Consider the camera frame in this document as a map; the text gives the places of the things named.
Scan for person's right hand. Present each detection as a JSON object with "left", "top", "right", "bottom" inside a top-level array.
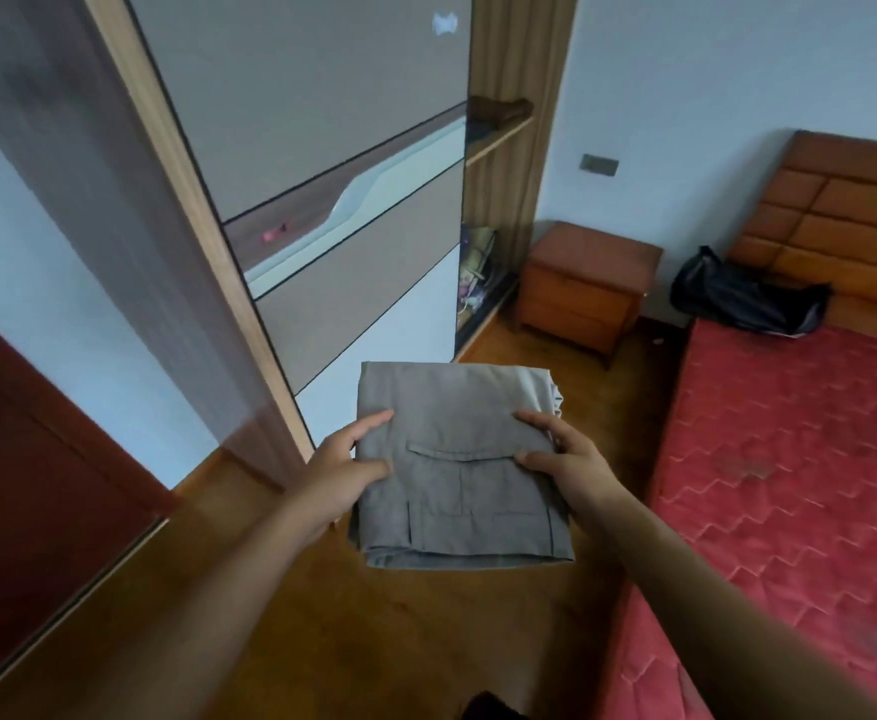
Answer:
[{"left": 512, "top": 409, "right": 625, "bottom": 535}]

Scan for person's left hand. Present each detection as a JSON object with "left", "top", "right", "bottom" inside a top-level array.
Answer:
[{"left": 291, "top": 408, "right": 396, "bottom": 548}]

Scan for wooden wardrobe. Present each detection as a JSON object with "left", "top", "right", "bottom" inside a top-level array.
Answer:
[{"left": 0, "top": 0, "right": 582, "bottom": 490}]

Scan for brown sweater with blue trim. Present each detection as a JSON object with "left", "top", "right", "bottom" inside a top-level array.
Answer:
[{"left": 467, "top": 96, "right": 535, "bottom": 130}]

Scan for white grey sliding wardrobe door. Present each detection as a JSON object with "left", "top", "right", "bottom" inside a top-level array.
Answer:
[{"left": 122, "top": 0, "right": 477, "bottom": 443}]

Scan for person's left forearm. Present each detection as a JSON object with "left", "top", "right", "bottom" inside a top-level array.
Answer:
[{"left": 70, "top": 500, "right": 334, "bottom": 720}]

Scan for person's right forearm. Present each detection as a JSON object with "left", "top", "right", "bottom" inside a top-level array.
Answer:
[{"left": 580, "top": 486, "right": 877, "bottom": 720}]

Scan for person's dark shorts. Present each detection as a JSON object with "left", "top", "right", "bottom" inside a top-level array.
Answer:
[{"left": 464, "top": 690, "right": 531, "bottom": 720}]

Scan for pile of clothes in wardrobe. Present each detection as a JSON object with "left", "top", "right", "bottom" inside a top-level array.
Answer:
[{"left": 461, "top": 225, "right": 499, "bottom": 282}]

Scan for red quilted mattress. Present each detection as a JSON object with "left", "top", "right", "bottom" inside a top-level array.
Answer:
[{"left": 595, "top": 318, "right": 877, "bottom": 720}]

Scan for wooden nightstand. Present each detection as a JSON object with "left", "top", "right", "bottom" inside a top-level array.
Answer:
[{"left": 514, "top": 220, "right": 664, "bottom": 370}]

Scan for black bag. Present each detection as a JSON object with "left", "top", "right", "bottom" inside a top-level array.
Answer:
[{"left": 668, "top": 245, "right": 835, "bottom": 340}]

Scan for reddish brown room door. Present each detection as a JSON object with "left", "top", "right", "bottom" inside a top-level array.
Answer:
[{"left": 0, "top": 295, "right": 184, "bottom": 707}]

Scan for wooden headboard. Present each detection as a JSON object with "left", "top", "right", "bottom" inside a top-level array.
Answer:
[{"left": 726, "top": 129, "right": 877, "bottom": 350}]

